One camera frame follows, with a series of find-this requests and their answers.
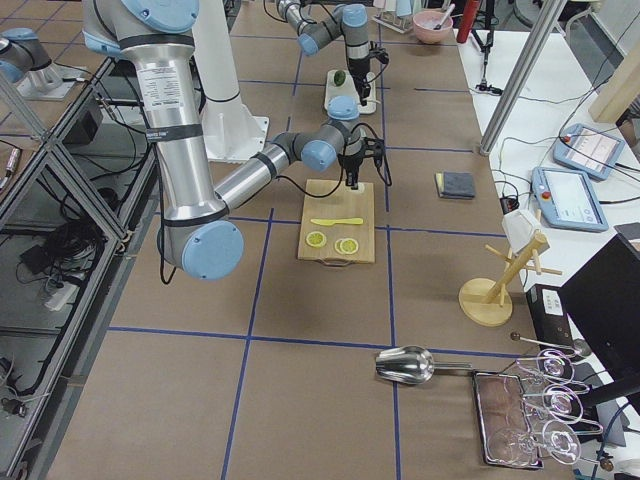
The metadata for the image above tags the aluminium frame post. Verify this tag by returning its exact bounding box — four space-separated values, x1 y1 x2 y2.
478 0 569 157

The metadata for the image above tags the wine glass middle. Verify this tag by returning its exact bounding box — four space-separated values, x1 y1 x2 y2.
523 385 584 424

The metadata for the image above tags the lone lemon slice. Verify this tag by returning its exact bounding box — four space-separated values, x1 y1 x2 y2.
305 231 327 248

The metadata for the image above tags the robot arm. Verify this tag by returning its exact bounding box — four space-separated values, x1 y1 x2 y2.
275 0 389 106
83 1 388 280

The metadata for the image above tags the wine glass top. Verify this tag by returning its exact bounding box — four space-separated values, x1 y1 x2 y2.
515 348 575 385

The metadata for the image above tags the pink bowl with ice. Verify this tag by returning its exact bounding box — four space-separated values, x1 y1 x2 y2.
412 10 453 44

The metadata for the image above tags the red cylinder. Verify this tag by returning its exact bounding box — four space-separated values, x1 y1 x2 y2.
456 0 481 44

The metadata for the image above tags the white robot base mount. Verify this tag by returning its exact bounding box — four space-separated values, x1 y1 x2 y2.
201 99 270 163

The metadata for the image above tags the wine glass bottom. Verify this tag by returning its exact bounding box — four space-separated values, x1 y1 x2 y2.
487 420 581 468

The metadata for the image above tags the teach pendant tablet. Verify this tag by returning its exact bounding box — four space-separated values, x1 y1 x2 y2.
531 167 609 233
553 123 624 181

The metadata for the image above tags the near teach pendant tablet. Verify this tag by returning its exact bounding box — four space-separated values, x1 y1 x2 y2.
531 167 609 233

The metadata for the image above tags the wine glass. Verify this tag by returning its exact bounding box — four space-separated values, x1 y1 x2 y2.
515 348 575 385
487 420 581 468
523 385 584 424

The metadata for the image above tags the white paper cup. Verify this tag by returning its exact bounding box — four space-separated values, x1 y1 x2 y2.
502 209 541 254

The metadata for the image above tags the black computer monitor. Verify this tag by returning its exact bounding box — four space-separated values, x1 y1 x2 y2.
560 223 639 409

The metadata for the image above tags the steel scoop in ice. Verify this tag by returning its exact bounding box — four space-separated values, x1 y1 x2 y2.
434 3 455 30

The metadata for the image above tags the bamboo cutting board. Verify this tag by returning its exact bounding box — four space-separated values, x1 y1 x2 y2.
297 179 375 265

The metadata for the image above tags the black tripod stick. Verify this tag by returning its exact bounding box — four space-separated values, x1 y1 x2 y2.
471 0 503 96

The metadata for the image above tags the green avocado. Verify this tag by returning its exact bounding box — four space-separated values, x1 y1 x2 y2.
333 70 346 87

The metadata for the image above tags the wooden mug tree stand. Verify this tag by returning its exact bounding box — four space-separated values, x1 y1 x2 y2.
458 230 562 327

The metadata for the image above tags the yellow plastic knife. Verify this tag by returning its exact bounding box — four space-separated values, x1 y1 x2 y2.
310 217 364 227

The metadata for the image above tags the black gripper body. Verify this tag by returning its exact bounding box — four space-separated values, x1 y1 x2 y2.
348 43 389 95
338 137 385 181

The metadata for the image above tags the grey folded cloth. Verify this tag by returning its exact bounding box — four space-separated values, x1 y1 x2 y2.
434 171 476 200

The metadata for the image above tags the cream bear serving tray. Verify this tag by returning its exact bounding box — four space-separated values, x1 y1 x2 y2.
325 69 378 116

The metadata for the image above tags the far teach pendant tablet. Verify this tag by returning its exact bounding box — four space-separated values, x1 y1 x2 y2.
553 123 624 181

